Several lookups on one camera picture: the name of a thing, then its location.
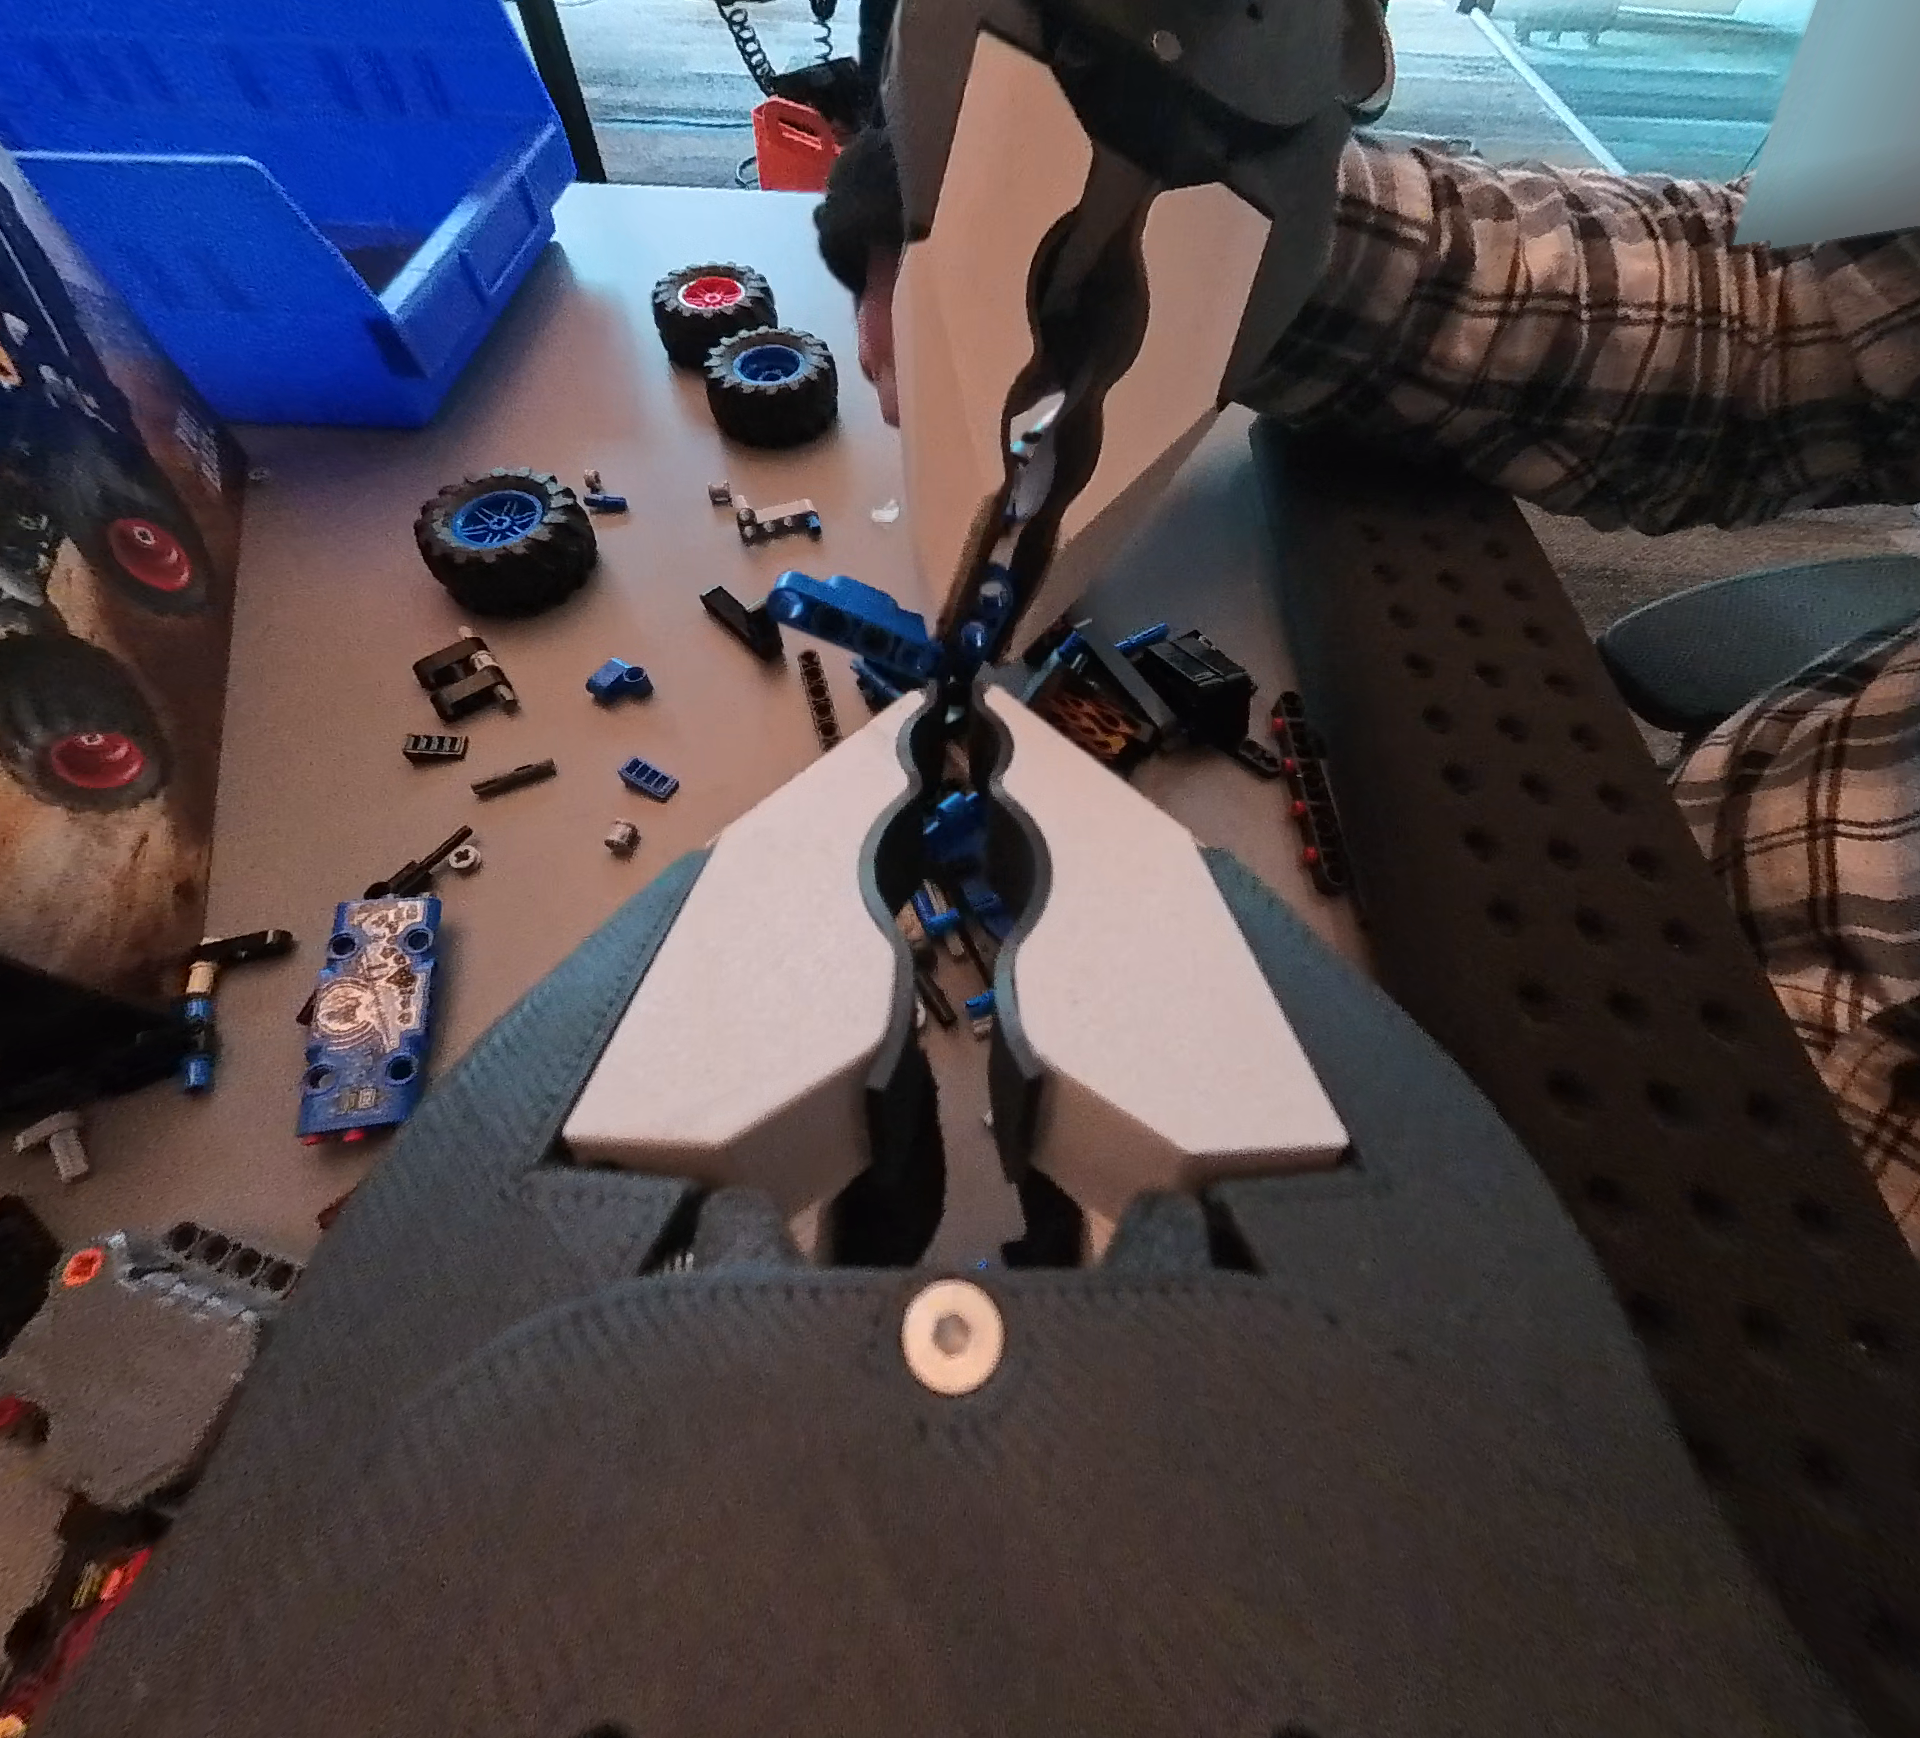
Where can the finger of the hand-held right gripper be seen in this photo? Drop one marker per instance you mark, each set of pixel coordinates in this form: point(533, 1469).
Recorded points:
point(1186, 328)
point(975, 269)

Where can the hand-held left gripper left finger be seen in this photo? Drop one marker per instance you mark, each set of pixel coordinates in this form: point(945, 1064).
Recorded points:
point(736, 1019)

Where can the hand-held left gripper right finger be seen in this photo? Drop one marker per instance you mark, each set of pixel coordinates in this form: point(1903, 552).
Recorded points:
point(1186, 1019)

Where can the black wheel blue rim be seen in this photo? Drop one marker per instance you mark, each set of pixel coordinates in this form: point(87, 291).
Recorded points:
point(506, 538)
point(771, 387)

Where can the blue flame sticker panel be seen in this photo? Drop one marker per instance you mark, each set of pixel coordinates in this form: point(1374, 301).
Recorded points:
point(377, 1019)

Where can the blue toy frame piece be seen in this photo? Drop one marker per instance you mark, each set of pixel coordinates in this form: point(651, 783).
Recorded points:
point(855, 623)

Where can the grey toy pull-back motor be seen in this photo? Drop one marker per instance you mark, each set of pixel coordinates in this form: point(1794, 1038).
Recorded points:
point(136, 1364)

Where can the person's right forearm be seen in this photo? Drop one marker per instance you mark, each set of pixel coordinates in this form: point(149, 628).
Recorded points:
point(1560, 328)

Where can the grey desk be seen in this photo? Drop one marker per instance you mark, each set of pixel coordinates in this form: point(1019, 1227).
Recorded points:
point(332, 689)

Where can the person's right hand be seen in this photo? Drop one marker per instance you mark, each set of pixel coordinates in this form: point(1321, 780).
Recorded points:
point(884, 353)

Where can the small grey toy bush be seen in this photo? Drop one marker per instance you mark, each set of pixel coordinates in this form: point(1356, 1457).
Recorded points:
point(619, 839)

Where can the red bucket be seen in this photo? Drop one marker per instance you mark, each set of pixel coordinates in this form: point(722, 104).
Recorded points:
point(800, 143)

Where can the small blue toy plate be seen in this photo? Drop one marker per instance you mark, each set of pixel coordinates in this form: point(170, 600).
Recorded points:
point(649, 780)

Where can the black beam red pins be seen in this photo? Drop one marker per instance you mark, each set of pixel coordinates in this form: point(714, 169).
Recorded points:
point(1310, 793)

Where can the black wheel red rim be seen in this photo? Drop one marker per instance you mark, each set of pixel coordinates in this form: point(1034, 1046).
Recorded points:
point(716, 310)

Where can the black panel flame sticker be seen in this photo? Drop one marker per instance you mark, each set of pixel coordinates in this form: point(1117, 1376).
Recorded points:
point(1095, 702)

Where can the black toy pin connector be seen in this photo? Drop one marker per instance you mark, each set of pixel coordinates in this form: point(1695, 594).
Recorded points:
point(422, 863)

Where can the small blue toy pin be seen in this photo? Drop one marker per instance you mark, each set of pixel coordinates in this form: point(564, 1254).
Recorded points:
point(619, 678)

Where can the black perforated board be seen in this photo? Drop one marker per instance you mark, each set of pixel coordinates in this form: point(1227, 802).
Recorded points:
point(1620, 1019)

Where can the black white toy pin cluster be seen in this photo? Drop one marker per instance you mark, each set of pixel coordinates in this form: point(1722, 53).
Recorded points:
point(464, 676)

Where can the black blue toy axle piece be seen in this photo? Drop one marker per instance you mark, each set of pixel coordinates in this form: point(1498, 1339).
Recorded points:
point(227, 973)

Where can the grey office chair seat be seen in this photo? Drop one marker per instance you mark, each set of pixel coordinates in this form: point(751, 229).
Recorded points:
point(1757, 634)

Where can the person's plaid clothed body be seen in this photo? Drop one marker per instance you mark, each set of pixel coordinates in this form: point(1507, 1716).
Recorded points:
point(1831, 899)

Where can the blue plastic bin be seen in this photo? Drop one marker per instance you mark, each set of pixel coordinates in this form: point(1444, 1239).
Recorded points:
point(271, 148)

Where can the monster truck toy set box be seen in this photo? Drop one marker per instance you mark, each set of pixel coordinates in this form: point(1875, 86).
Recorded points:
point(106, 628)

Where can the black toy frame block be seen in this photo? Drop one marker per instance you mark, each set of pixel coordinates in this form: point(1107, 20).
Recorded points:
point(1203, 683)

